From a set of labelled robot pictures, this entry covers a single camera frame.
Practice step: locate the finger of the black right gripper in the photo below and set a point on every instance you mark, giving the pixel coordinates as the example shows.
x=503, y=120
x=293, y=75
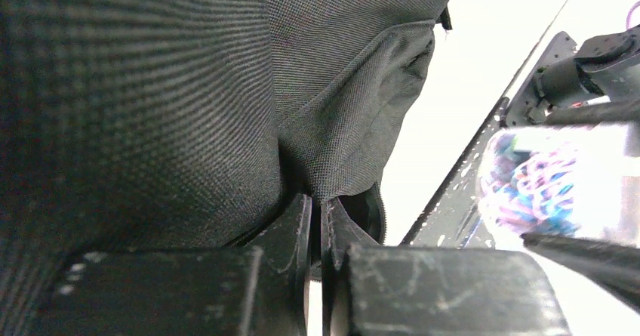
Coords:
x=611, y=266

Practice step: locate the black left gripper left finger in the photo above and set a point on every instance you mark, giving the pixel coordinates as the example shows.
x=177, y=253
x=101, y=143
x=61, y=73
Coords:
x=258, y=289

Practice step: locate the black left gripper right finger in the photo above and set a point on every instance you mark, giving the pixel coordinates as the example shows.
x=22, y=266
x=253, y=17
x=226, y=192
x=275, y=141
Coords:
x=369, y=289

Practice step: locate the clear jar of beads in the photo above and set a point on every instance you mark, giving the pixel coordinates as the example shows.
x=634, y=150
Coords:
x=577, y=181

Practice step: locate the black backpack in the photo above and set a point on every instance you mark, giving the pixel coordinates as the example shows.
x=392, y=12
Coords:
x=188, y=124

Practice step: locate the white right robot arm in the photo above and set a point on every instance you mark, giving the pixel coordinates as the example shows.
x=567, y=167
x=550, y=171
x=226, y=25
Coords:
x=572, y=85

